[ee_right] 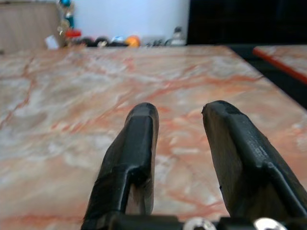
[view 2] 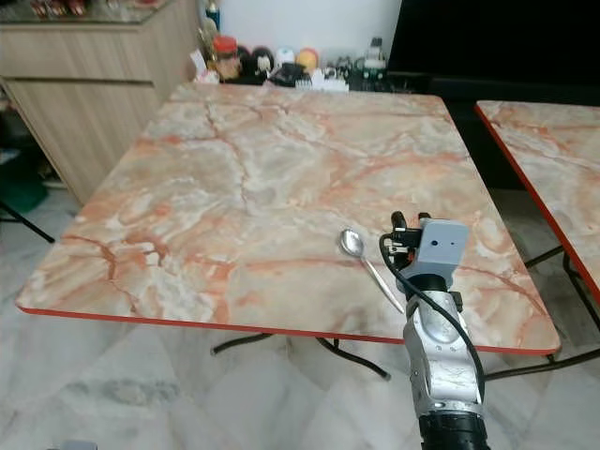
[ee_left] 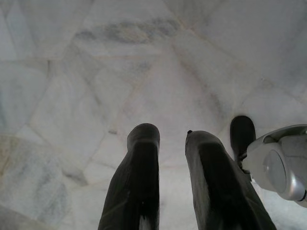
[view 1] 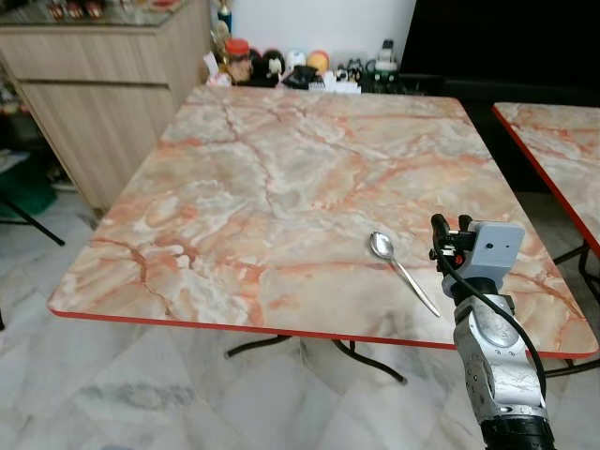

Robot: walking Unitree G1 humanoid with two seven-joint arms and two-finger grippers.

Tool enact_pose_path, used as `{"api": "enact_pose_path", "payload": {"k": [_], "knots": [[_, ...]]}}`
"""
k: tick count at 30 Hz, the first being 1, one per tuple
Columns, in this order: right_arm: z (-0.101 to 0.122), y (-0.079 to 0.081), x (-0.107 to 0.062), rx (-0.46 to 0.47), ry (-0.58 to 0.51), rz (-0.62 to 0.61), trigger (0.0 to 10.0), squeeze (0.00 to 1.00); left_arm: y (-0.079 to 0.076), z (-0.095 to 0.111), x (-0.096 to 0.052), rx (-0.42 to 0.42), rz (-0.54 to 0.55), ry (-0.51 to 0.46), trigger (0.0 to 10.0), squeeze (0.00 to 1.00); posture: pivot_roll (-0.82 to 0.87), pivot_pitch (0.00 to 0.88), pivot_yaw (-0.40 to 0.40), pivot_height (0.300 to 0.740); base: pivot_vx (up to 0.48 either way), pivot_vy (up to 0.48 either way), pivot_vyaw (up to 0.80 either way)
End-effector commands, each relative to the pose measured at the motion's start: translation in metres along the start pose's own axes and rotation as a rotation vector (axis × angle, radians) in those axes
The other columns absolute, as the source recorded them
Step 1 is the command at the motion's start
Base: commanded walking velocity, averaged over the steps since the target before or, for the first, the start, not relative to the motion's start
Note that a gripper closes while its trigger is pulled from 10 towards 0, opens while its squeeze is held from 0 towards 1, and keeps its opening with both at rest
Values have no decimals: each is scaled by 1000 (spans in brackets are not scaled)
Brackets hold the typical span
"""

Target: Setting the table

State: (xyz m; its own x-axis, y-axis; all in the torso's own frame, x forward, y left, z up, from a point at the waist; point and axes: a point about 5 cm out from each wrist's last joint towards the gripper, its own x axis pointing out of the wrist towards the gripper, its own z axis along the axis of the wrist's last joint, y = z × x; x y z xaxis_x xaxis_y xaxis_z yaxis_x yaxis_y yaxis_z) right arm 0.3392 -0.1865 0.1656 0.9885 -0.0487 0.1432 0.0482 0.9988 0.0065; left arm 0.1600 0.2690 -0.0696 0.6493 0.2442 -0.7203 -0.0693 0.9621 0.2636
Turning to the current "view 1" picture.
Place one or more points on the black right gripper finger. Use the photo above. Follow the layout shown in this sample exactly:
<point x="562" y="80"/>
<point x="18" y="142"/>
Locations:
<point x="465" y="223"/>
<point x="439" y="223"/>

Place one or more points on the silver metal spoon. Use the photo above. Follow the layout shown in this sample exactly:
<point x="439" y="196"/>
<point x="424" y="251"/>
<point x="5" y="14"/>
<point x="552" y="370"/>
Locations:
<point x="382" y="246"/>

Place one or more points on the marble-pattern red-edged side table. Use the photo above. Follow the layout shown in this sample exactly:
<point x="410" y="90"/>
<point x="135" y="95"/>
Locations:
<point x="562" y="150"/>

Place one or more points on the large marble-pattern red-edged table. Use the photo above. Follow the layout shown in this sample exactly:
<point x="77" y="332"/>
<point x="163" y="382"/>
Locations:
<point x="281" y="206"/>

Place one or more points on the black and green toy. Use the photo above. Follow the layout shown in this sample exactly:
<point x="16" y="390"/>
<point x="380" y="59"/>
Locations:
<point x="385" y="58"/>

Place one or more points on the black television screen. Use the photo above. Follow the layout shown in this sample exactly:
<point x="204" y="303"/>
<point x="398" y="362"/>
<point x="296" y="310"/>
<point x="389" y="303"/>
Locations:
<point x="506" y="42"/>

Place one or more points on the orange round toy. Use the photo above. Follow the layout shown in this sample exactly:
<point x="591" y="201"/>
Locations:
<point x="318" y="62"/>

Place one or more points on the black mouse-eared toy figure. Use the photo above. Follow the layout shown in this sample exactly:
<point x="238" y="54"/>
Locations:
<point x="268" y="67"/>

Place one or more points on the blue bottle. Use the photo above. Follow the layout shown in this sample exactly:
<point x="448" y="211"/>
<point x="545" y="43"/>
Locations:
<point x="225" y="17"/>

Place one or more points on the light wooden cabinet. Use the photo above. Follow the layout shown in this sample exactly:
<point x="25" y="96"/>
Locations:
<point x="103" y="103"/>

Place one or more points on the black metal stand leg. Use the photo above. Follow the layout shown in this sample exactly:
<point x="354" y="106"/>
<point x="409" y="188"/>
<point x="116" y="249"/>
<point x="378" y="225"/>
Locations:
<point x="33" y="223"/>

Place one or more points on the green bin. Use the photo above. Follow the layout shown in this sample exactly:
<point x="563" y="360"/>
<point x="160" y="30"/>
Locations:
<point x="23" y="187"/>

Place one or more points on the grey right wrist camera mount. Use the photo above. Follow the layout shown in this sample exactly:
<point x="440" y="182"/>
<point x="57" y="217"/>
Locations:
<point x="497" y="248"/>

